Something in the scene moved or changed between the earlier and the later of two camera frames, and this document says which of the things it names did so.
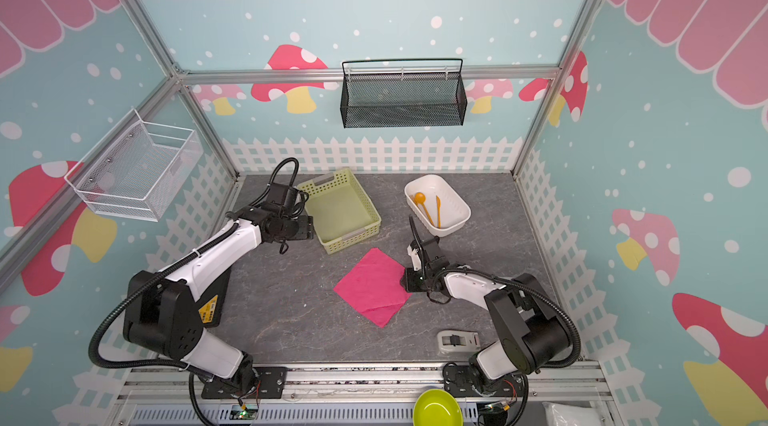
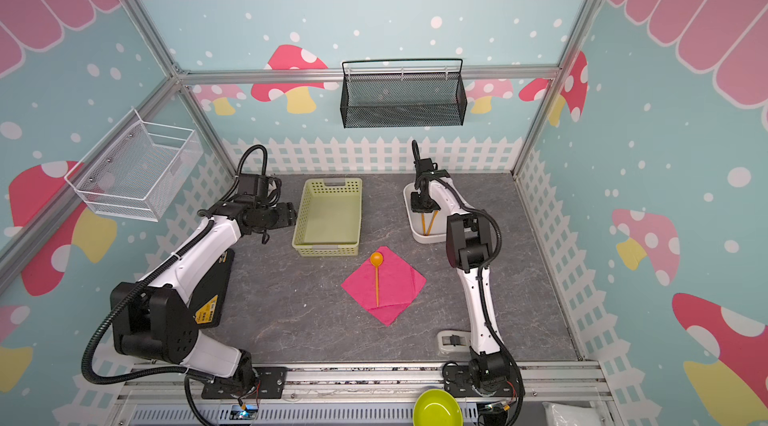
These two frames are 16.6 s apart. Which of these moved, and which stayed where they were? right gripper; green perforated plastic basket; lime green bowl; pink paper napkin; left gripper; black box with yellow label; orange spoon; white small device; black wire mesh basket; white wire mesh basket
Moved: green perforated plastic basket; left gripper; orange spoon; right gripper
Stayed: lime green bowl; black wire mesh basket; black box with yellow label; white small device; pink paper napkin; white wire mesh basket
